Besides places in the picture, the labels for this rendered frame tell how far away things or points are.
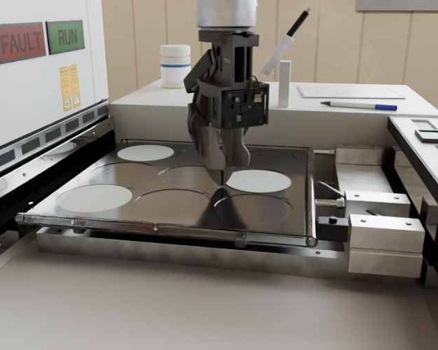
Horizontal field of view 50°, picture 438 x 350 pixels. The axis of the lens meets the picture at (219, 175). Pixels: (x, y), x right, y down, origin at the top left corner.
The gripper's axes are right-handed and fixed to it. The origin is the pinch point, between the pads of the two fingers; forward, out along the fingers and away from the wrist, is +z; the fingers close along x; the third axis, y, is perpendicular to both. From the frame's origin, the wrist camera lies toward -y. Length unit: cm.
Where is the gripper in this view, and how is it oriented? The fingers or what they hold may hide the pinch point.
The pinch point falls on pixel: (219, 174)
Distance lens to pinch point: 68.1
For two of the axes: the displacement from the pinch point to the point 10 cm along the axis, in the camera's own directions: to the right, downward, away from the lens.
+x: 9.0, -1.5, 4.2
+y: 4.4, 3.0, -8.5
